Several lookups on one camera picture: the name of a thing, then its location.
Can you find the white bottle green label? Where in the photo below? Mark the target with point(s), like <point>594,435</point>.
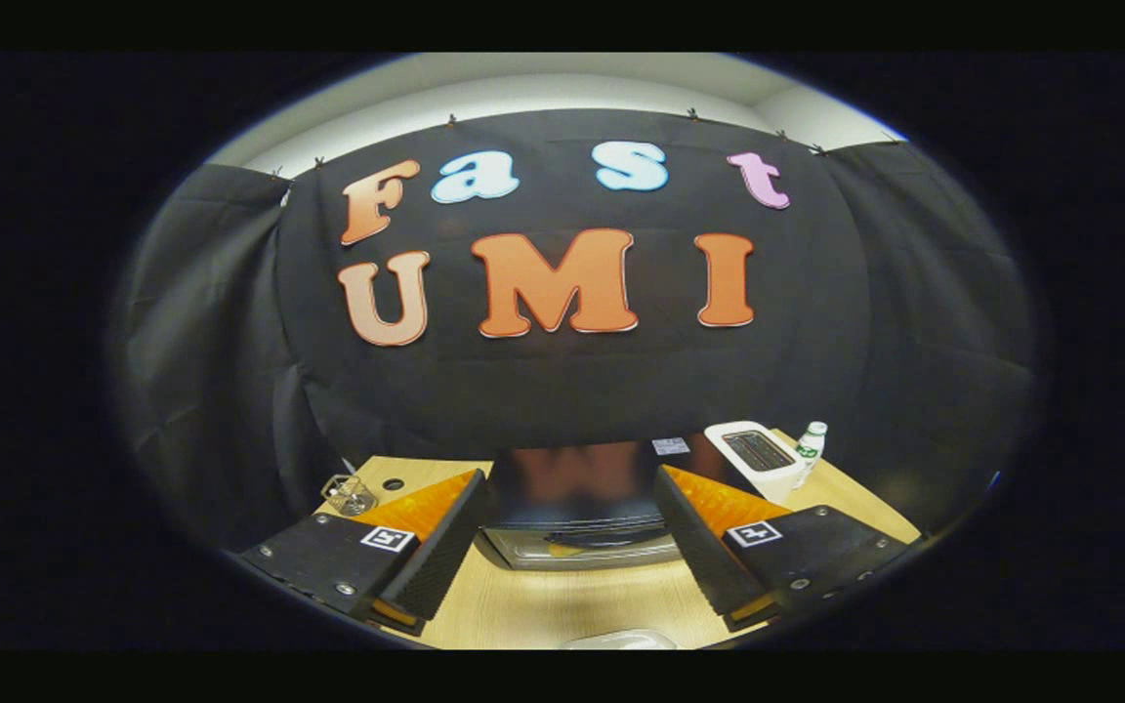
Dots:
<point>810,449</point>

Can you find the white pop-up toaster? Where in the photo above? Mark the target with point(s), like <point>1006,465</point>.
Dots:
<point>758,454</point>

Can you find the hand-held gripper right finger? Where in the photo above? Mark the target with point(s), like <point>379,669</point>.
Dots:
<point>699,552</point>

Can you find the black toaster oven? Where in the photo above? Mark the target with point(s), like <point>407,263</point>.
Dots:
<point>572,498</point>

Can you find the clear oval plate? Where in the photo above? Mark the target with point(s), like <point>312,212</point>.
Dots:
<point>621,641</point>

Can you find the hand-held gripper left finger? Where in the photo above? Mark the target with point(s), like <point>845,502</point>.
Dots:
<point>440,552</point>

